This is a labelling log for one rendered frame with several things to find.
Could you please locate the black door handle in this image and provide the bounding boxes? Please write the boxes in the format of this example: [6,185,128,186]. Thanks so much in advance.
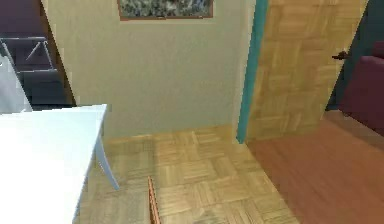
[331,50,350,61]

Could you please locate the brown framed wall picture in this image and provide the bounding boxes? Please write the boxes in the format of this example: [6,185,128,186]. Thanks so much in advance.
[116,0,214,22]

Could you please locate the wooden parquet room door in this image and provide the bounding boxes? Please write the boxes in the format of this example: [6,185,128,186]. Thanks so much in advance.
[245,0,370,141]

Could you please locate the grey metal frame chair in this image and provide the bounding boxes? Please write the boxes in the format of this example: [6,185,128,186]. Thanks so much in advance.
[0,36,73,108]

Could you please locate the white table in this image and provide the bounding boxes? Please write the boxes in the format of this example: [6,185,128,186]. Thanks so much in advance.
[0,103,121,224]

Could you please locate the thin orange wooden strip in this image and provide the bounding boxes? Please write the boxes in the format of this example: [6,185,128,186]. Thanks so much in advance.
[147,176,162,224]

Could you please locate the dark purple sofa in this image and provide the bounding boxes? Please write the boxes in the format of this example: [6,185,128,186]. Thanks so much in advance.
[339,40,384,137]

